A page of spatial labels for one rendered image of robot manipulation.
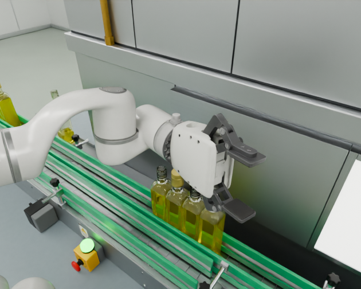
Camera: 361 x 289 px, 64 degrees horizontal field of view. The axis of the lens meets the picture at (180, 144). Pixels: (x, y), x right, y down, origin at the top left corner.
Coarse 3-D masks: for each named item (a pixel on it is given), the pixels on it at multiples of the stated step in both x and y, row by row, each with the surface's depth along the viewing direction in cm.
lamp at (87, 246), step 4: (84, 240) 96; (88, 240) 95; (80, 244) 95; (84, 244) 94; (88, 244) 94; (92, 244) 95; (84, 248) 94; (88, 248) 94; (92, 248) 95; (84, 252) 94; (88, 252) 95
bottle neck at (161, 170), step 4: (156, 168) 81; (160, 168) 82; (164, 168) 82; (156, 172) 82; (160, 172) 80; (164, 172) 81; (160, 176) 81; (164, 176) 81; (160, 180) 82; (164, 180) 82
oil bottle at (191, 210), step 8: (200, 200) 78; (184, 208) 79; (192, 208) 77; (200, 208) 77; (184, 216) 81; (192, 216) 79; (184, 224) 83; (192, 224) 81; (184, 232) 85; (192, 232) 83
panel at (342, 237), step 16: (352, 176) 61; (352, 192) 63; (336, 208) 67; (352, 208) 65; (336, 224) 70; (352, 224) 67; (320, 240) 75; (336, 240) 72; (352, 240) 69; (336, 256) 74; (352, 256) 71
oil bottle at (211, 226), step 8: (200, 216) 76; (208, 216) 75; (216, 216) 74; (224, 216) 77; (200, 224) 78; (208, 224) 76; (216, 224) 74; (200, 232) 80; (208, 232) 78; (216, 232) 76; (200, 240) 82; (208, 240) 79; (216, 240) 79; (216, 248) 82
